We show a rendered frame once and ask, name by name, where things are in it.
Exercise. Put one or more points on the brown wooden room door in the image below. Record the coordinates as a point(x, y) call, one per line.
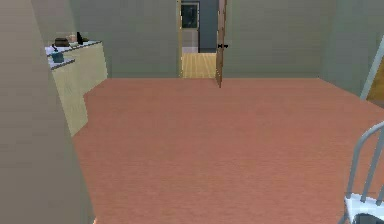
point(219, 50)

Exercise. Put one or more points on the dark framed window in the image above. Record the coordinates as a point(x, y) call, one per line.
point(190, 15)

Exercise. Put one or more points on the cream kitchen counter cabinet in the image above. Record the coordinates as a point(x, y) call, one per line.
point(80, 71)

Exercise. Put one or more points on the black bottle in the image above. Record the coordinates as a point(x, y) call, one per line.
point(79, 37)

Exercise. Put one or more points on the teal pot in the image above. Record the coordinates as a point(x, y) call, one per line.
point(57, 57)

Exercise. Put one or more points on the brown toaster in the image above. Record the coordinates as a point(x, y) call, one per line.
point(61, 42)

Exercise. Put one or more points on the grey metal chair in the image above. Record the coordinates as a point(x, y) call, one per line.
point(365, 186)

